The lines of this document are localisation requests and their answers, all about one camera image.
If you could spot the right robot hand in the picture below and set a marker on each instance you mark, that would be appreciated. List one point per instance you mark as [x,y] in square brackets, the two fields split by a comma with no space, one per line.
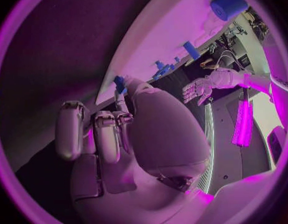
[162,134]

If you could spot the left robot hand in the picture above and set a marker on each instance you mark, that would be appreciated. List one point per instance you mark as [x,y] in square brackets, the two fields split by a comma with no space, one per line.
[218,79]

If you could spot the blue plug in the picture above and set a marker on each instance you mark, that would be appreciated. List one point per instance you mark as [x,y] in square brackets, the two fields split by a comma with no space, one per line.
[119,83]

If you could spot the white task board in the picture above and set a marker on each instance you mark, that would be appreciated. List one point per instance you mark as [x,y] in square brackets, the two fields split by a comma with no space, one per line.
[158,31]

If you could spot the small blue peg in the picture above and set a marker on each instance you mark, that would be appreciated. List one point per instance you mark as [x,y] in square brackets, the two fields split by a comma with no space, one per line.
[177,59]

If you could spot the glowing light bar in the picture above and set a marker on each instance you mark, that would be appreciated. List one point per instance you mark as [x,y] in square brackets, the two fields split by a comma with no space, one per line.
[243,123]

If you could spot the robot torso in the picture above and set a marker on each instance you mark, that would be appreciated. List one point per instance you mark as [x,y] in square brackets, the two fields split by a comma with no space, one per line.
[228,153]

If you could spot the large blue cylinder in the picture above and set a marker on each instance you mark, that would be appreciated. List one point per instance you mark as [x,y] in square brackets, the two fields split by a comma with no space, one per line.
[228,4]

